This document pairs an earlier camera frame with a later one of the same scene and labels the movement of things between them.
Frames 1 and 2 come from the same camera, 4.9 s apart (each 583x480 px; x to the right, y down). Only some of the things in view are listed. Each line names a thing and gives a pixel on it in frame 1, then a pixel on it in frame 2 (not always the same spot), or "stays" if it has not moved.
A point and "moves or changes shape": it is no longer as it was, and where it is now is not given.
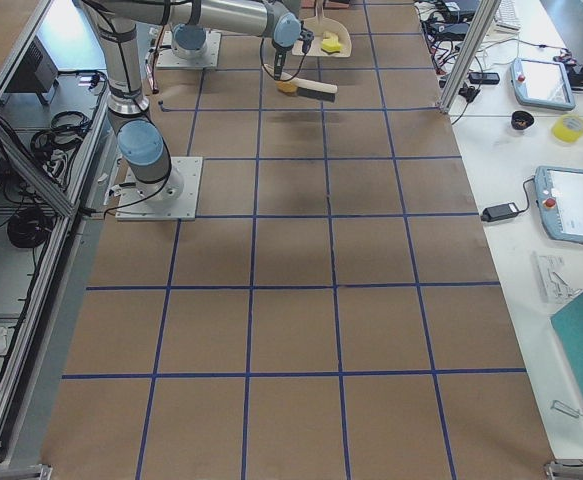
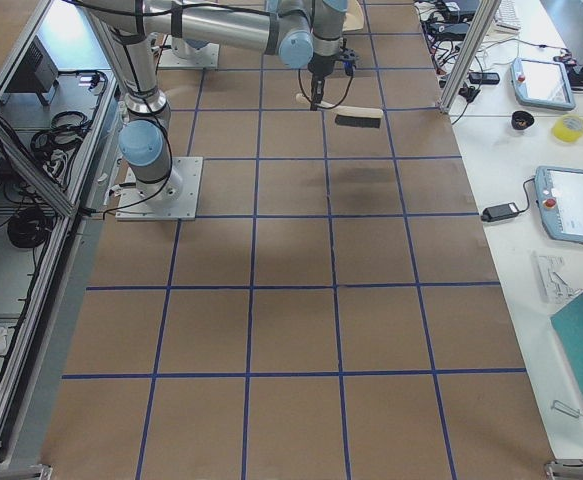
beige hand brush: (306, 88) → (349, 116)
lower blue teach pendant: (574, 204) stays
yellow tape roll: (568, 128) stays
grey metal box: (36, 72) stays
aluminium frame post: (483, 16) stays
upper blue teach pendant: (541, 84) stays
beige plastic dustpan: (318, 25) moves or changes shape
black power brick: (500, 211) stays
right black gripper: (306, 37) → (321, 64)
